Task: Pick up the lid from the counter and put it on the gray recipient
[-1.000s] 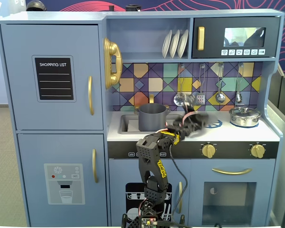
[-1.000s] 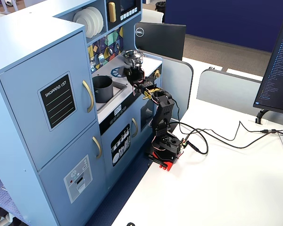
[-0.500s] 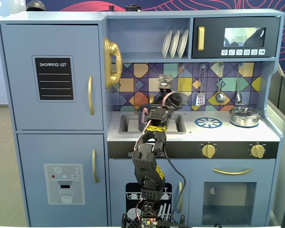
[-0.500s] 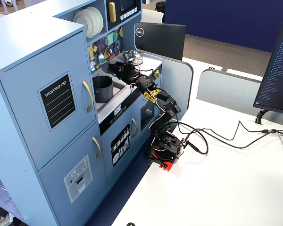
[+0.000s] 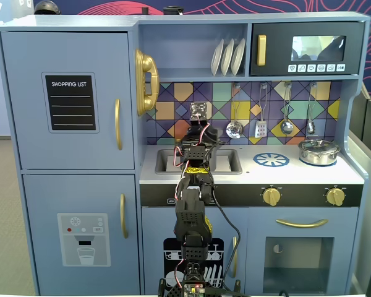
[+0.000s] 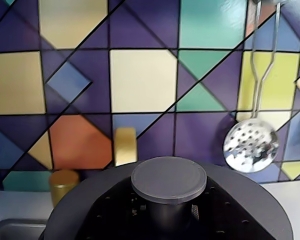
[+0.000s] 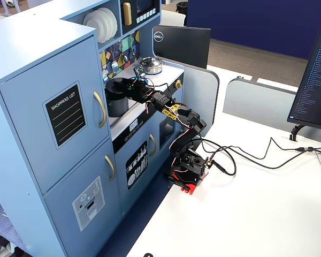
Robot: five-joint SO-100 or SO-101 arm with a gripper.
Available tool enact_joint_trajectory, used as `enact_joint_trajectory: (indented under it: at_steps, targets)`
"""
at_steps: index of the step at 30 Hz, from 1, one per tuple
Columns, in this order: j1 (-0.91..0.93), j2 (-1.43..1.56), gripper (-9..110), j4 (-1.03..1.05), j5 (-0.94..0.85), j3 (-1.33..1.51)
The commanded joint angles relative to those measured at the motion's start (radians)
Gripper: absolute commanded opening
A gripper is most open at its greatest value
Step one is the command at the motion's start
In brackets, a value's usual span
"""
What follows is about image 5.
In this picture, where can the black round device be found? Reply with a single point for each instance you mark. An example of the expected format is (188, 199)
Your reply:
(173, 10)

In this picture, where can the black shopping list board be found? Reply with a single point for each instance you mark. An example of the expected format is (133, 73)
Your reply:
(71, 92)

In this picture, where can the steel skimmer spoon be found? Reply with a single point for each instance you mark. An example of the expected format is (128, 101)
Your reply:
(234, 130)

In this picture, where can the small black cylinder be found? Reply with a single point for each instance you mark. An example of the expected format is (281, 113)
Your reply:
(144, 10)

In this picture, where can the blue oven door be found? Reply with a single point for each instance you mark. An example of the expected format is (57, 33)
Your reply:
(256, 222)

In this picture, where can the gold toy telephone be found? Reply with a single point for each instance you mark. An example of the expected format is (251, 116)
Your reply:
(148, 65)

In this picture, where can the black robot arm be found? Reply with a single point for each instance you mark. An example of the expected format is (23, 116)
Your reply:
(190, 213)

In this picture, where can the steel ladle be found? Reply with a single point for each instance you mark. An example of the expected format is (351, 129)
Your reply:
(286, 127)

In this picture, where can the grey toy sink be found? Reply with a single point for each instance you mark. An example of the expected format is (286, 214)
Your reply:
(164, 161)

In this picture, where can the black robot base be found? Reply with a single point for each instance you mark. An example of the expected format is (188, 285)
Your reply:
(173, 290)

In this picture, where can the grey toy plate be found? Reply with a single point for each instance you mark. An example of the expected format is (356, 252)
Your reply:
(226, 60)
(238, 57)
(215, 62)

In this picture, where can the blue wooden toy kitchen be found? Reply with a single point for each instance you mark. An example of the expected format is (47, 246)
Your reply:
(185, 43)

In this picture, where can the black helmet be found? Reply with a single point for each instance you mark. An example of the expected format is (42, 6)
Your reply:
(46, 6)

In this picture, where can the blue dishwasher door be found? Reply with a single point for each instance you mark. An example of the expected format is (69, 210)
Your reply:
(154, 222)

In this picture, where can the black microwave door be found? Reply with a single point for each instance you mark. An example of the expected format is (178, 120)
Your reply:
(275, 46)

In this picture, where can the steel slotted spatula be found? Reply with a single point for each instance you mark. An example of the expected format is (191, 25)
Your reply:
(261, 130)

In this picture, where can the blue freezer door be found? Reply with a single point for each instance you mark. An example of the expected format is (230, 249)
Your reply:
(43, 201)

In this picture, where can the gold stove knob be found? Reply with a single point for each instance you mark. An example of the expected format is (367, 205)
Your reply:
(271, 196)
(335, 196)

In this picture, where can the steel pot lid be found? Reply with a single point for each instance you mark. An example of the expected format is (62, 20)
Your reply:
(315, 145)

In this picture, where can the blue fridge door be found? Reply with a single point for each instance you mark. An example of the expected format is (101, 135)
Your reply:
(24, 139)

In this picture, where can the steel pot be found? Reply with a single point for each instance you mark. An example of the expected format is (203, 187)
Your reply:
(318, 157)

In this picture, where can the small steel serving spoon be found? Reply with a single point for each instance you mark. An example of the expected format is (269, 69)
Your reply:
(311, 127)

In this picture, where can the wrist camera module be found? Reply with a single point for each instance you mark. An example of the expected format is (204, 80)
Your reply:
(198, 109)

